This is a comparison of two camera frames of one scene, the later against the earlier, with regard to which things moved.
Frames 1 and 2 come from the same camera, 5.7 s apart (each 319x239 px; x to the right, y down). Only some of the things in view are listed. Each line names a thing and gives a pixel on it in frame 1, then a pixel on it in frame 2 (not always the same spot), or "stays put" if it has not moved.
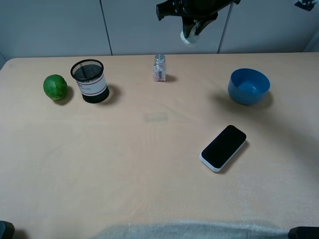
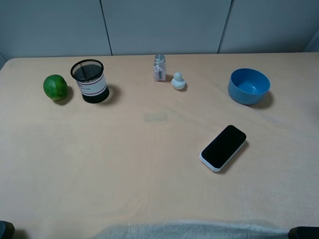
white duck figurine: [192, 37] to [177, 82]
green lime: [55, 86] stays put
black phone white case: [222, 147] stays put
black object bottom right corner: [303, 232] stays put
